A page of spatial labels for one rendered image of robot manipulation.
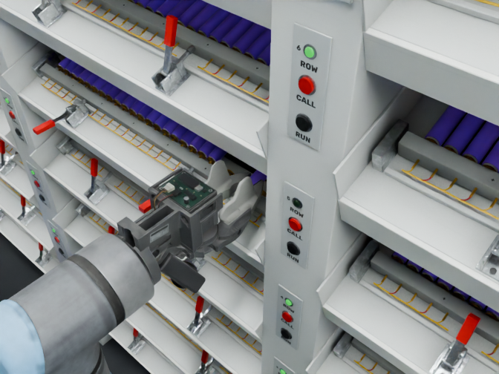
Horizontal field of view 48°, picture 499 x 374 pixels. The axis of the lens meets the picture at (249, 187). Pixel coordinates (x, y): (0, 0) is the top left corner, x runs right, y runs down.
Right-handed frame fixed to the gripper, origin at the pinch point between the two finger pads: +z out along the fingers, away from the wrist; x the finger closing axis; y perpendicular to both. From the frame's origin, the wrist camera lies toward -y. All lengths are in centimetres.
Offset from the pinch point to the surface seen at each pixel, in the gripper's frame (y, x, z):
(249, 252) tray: -7.1, -3.7, -4.1
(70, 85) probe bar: -2.8, 42.6, 0.6
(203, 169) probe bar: -2.8, 9.5, 0.5
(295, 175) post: 11.6, -10.7, -4.7
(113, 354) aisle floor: -96, 49, -3
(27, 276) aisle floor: -96, 93, -4
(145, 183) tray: -7.5, 17.8, -4.3
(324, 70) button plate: 25.6, -12.9, -5.0
